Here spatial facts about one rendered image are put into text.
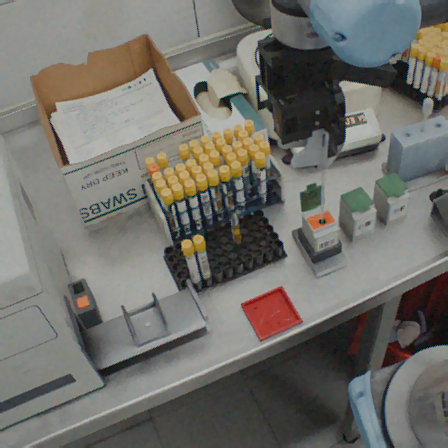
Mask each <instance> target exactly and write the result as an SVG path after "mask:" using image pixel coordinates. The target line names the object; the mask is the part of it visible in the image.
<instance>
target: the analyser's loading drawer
mask: <svg viewBox="0 0 448 448"><path fill-rule="evenodd" d="M186 282H187V285H188V289H184V290H181V291H179V292H177V293H174V294H172V295H169V296H167V297H165V298H163V299H161V300H159V301H158V299H157V296H156V294H155V292H153V293H152V297H153V300H154V301H152V302H150V303H148V302H147V303H145V304H143V305H141V306H139V307H136V308H134V309H132V310H129V311H126V308H125V306H124V305H121V309H122V312H123V313H124V314H123V315H120V316H118V317H116V318H114V319H112V320H110V321H107V322H106V321H105V322H103V323H101V324H99V325H96V326H94V327H93V328H90V329H89V328H88V329H86V330H83V331H82V332H80V334H81V337H82V339H83V342H84V346H85V349H84V351H85V352H86V353H87V354H88V356H89V357H90V359H91V361H92V362H93V364H94V365H95V367H96V368H97V369H103V368H105V367H108V366H109V365H111V364H113V363H114V364H116V363H118V362H119V361H121V360H124V359H126V358H131V357H132V356H134V355H136V354H139V353H141V352H143V351H147V350H149V349H151V348H154V347H156V346H158V345H160V344H164V343H166V342H169V341H171V340H173V339H176V338H178V337H180V336H181V335H184V334H185V335H186V334H188V333H190V332H193V331H195V330H197V329H200V328H202V327H204V326H206V328H207V330H210V329H212V327H211V323H210V320H209V316H208V313H207V311H206V309H205V307H204V305H203V303H202V301H201V299H200V297H199V295H198V293H197V291H196V290H195V288H194V286H193V284H192V282H191V280H190V279H189V280H187V281H186ZM146 323H150V325H151V326H150V327H147V325H146Z"/></svg>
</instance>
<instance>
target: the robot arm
mask: <svg viewBox="0 0 448 448"><path fill-rule="evenodd" d="M270 6H271V17H272V33H273V35H274V36H271V37H268V38H265V39H262V40H260V41H258V53H259V67H260V74H259V75H256V76H255V89H256V103H257V110H258V111H260V110H263V109H267V110H268V112H269V113H272V119H273V121H274V129H273V131H274V133H276V135H277V136H278V141H277V144H278V146H279V147H280V148H283V149H286V148H298V147H304V148H303V149H302V150H301V151H300V152H299V153H297V154H296V155H295V156H294V157H293V158H292V160H291V166H292V167H293V168H303V167H309V166H313V167H314V168H316V170H317V172H321V171H323V170H326V169H327V168H328V167H329V166H330V164H331V163H332V162H333V161H334V159H336V157H337V156H338V155H339V154H340V153H341V151H342V147H343V145H344V143H345V142H346V135H347V126H346V116H345V114H346V100H345V94H344V92H343V89H342V87H341V86H339V84H340V83H341V80H342V81H349V82H355V83H362V84H364V85H368V86H375V87H381V88H387V89H388V86H389V84H391V82H392V81H393V79H394V76H395V75H396V74H397V72H398V71H397V70H395V69H394V68H393V67H392V66H391V65H390V62H389V59H391V58H392V57H395V56H396V55H397V54H402V53H403V52H404V51H405V50H406V49H407V48H408V47H409V46H410V45H411V43H412V41H413V40H414V38H415V36H417V31H418V29H422V28H424V29H426V28H429V27H433V26H436V25H439V24H443V23H447V22H448V0H270ZM259 86H261V88H263V90H264V91H265V92H266V94H267V100H264V101H263V100H261V101H260V91H259ZM348 394H349V399H350V402H351V405H352V407H351V408H352V411H353V414H354V417H355V419H356V422H357V423H356V425H357V427H358V430H359V433H360V435H361V438H362V443H363V446H364V448H448V346H436V347H430V348H428V349H425V350H422V351H420V352H419V353H417V354H415V355H413V356H411V357H410V358H408V359H406V360H404V361H402V362H399V363H397V364H394V365H391V366H389V367H385V368H382V369H379V370H377V371H375V370H369V371H367V372H366V374H365V375H363V376H360V377H357V378H355V379H353V380H352V381H351V382H350V384H349V386H348Z"/></svg>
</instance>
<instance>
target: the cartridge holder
mask: <svg viewBox="0 0 448 448"><path fill-rule="evenodd" d="M291 235H292V237H293V238H294V240H295V242H296V243H297V245H298V247H299V248H300V250H301V252H302V253H303V255H304V257H305V258H306V260H307V262H308V263H309V265H310V267H311V268H312V270H313V272H314V274H315V276H316V277H319V276H321V275H324V274H326V273H329V272H331V271H334V270H335V269H338V268H340V267H343V266H345V265H348V261H349V260H348V259H347V258H346V256H345V255H344V253H343V252H342V243H341V242H340V239H339V243H338V244H336V245H333V246H330V247H328V248H325V249H323V250H320V251H318V252H316V253H315V252H314V250H313V248H312V247H311V245H310V243H309V242H308V240H307V239H306V237H305V235H304V234H303V232H302V226H301V227H298V228H296V229H293V230H291Z"/></svg>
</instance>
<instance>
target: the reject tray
mask: <svg viewBox="0 0 448 448"><path fill-rule="evenodd" d="M241 307H242V309H243V311H244V313H245V315H246V316H247V318H248V320H249V321H250V323H251V325H252V327H253V328H254V330H255V332H256V336H257V338H258V339H259V341H260V342H261V341H263V340H265V339H268V338H270V337H272V336H274V335H278V334H281V333H283V332H285V331H288V330H290V329H291V328H293V327H295V326H298V325H300V324H302V323H303V320H302V318H301V317H300V315H299V313H298V310H297V309H296V308H295V306H294V304H293V303H292V301H291V299H290V298H289V296H288V294H287V293H286V291H285V290H284V288H283V287H282V286H280V287H278V288H276V289H273V290H270V291H267V292H265V293H263V294H260V295H258V296H256V297H254V298H251V299H249V300H247V301H244V302H242V303H241Z"/></svg>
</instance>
